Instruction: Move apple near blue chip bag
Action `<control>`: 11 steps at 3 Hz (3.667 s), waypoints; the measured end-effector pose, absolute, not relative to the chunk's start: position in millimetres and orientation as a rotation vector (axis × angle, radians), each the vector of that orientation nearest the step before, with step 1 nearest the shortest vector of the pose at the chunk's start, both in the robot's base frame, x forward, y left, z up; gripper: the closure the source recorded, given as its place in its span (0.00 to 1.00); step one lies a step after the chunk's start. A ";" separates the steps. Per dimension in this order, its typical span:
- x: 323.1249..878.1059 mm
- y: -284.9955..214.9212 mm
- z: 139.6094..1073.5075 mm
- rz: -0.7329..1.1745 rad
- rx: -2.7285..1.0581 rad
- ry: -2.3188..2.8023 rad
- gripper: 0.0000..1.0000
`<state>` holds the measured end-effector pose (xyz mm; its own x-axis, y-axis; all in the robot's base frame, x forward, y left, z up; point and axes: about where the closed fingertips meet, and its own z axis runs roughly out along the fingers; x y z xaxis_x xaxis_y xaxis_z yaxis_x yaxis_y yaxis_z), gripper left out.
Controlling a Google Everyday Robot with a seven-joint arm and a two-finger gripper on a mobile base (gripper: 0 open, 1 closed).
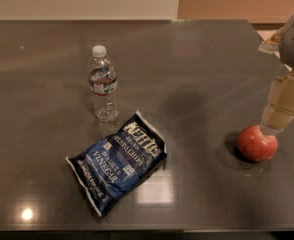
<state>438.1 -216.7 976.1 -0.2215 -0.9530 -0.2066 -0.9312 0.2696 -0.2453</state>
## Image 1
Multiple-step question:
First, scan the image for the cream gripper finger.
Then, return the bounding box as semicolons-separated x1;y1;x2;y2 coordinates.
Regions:
260;70;294;136
258;27;284;54

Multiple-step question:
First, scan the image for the red apple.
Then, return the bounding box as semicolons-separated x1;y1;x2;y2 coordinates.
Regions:
236;125;278;162

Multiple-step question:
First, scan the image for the blue kettle chip bag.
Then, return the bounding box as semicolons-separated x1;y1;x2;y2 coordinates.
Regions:
66;111;167;216

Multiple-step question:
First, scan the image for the clear plastic water bottle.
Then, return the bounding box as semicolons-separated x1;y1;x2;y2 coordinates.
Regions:
88;45;118;122

